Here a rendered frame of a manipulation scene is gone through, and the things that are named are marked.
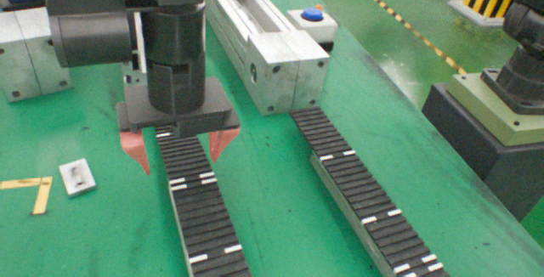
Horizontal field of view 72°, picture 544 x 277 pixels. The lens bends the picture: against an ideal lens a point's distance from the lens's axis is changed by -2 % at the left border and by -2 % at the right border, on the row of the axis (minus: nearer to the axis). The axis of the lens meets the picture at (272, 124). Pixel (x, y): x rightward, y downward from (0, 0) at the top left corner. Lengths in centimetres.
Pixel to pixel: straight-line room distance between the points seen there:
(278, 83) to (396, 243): 28
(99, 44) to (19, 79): 33
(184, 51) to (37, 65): 33
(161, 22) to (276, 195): 25
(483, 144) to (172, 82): 52
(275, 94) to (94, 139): 26
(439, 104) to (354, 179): 36
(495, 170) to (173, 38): 56
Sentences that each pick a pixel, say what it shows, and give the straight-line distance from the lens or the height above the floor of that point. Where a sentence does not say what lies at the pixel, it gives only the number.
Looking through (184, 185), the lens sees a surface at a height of 82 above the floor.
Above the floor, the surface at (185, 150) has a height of 81.
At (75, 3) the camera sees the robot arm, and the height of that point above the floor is 102.
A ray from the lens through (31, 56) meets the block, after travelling 64.
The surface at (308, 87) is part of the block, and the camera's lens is 59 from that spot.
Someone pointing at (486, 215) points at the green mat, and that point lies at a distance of 56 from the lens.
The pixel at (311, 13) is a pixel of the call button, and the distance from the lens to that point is 78.
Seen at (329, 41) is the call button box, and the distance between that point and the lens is 79.
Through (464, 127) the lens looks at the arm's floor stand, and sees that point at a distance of 74.
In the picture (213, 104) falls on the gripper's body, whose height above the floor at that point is 90.
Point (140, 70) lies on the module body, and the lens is 60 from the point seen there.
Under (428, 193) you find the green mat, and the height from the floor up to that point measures 78.
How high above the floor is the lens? 114
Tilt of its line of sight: 39 degrees down
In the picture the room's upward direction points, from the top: 8 degrees clockwise
